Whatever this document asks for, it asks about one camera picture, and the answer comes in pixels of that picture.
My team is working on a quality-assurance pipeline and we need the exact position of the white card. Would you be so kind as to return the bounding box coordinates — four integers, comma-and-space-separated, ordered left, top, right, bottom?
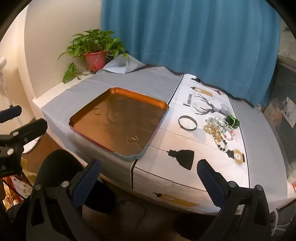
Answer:
281, 96, 296, 128

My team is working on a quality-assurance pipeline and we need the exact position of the green potted plant red pot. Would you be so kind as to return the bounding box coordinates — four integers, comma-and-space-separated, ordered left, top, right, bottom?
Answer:
57, 29, 130, 84

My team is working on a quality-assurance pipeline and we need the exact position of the dark bead bracelet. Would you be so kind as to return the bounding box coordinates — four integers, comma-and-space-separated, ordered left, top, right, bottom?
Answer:
216, 139, 228, 152

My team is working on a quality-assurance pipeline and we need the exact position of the black cable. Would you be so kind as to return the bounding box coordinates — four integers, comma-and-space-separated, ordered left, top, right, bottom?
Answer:
119, 199, 147, 229

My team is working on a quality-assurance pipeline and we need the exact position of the dark thin bangle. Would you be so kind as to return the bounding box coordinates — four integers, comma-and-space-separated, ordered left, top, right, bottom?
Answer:
178, 115, 198, 131

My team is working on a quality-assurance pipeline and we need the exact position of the blue curtain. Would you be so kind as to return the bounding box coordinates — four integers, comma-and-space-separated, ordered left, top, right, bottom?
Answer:
100, 0, 281, 107

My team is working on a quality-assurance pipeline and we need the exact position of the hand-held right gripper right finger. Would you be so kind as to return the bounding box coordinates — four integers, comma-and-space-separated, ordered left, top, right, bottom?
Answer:
196, 159, 273, 241

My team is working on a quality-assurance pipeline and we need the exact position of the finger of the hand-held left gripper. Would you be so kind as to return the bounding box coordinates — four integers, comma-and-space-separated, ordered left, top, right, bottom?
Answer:
0, 106, 22, 124
0, 119, 48, 154

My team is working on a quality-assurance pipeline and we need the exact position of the red white bead bracelet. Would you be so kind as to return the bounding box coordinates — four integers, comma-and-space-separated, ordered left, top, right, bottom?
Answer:
222, 130, 234, 142

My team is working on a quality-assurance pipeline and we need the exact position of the beige wooden bead bracelet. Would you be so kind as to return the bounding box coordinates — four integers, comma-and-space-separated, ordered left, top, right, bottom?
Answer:
203, 124, 223, 142

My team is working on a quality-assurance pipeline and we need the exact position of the orange rectangular tray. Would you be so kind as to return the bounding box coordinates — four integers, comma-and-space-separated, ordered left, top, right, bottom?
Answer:
69, 87, 170, 162

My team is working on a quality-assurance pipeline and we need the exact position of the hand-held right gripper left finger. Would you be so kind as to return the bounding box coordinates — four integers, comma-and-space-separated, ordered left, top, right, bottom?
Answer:
26, 159, 101, 241

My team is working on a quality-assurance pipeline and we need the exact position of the green black jewelry box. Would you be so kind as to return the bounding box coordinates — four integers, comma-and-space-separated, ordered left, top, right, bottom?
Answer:
225, 114, 240, 128

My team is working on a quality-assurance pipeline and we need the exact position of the colourful printed bag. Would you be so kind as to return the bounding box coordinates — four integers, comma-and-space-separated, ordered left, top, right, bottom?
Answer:
0, 175, 35, 209

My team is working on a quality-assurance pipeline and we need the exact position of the printed grey white tablecloth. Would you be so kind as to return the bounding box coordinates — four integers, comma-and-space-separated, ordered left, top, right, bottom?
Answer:
32, 57, 292, 216

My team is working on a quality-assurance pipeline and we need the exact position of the clear crystal bead bracelet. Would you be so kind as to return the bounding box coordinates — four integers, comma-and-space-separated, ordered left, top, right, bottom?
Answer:
206, 116, 229, 127

